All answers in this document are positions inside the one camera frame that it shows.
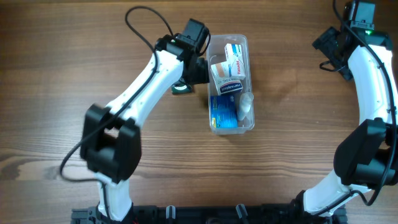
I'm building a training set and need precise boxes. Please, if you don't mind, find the green square box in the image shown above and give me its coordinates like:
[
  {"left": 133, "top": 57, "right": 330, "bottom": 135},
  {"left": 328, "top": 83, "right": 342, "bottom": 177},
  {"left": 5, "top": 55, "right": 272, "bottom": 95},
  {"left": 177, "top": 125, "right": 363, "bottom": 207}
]
[{"left": 171, "top": 80, "right": 193, "bottom": 95}]

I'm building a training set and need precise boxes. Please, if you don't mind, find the white Hansaplast plaster box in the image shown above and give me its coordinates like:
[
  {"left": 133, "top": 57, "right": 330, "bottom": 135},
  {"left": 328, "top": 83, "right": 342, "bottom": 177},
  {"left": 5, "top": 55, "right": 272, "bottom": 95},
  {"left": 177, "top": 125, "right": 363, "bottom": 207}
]
[{"left": 211, "top": 62, "right": 243, "bottom": 95}]

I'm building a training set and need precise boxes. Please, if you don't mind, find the white Panadol box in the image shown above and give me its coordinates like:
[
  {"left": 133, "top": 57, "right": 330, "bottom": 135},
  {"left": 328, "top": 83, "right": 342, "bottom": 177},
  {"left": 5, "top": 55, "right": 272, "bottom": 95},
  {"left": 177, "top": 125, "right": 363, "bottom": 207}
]
[{"left": 224, "top": 44, "right": 246, "bottom": 80}]

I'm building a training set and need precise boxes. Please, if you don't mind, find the blue and yellow box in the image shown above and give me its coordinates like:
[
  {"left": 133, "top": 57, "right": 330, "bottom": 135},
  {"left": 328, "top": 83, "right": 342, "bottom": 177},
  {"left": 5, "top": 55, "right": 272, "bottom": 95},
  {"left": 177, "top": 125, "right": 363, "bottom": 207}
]
[{"left": 210, "top": 95, "right": 238, "bottom": 128}]

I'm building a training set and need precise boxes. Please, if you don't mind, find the white spray bottle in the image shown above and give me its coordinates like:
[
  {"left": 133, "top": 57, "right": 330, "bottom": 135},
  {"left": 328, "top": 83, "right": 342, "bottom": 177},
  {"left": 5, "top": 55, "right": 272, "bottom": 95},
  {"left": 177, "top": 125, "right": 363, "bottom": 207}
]
[{"left": 237, "top": 92, "right": 254, "bottom": 121}]

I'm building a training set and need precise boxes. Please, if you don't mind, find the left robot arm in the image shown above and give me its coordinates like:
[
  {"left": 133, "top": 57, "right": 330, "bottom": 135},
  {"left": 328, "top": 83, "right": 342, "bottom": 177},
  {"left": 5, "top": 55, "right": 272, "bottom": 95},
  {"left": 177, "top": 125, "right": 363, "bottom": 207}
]
[{"left": 72, "top": 19, "right": 210, "bottom": 223}]

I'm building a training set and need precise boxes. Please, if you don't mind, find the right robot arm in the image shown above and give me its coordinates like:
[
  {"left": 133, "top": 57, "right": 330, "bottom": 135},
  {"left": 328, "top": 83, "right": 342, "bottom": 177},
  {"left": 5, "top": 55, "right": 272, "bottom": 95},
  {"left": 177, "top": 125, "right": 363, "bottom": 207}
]
[{"left": 289, "top": 1, "right": 397, "bottom": 223}]

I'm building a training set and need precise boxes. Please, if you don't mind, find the clear plastic container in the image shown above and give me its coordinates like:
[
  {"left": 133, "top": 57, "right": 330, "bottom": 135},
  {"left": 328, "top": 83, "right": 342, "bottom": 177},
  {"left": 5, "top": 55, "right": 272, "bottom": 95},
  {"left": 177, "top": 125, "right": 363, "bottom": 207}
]
[{"left": 206, "top": 34, "right": 254, "bottom": 135}]

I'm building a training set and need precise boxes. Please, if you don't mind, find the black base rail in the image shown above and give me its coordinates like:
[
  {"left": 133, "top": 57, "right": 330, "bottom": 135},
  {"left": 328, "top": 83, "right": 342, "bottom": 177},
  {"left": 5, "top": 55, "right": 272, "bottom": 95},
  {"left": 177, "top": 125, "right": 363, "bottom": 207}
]
[{"left": 70, "top": 204, "right": 348, "bottom": 224}]

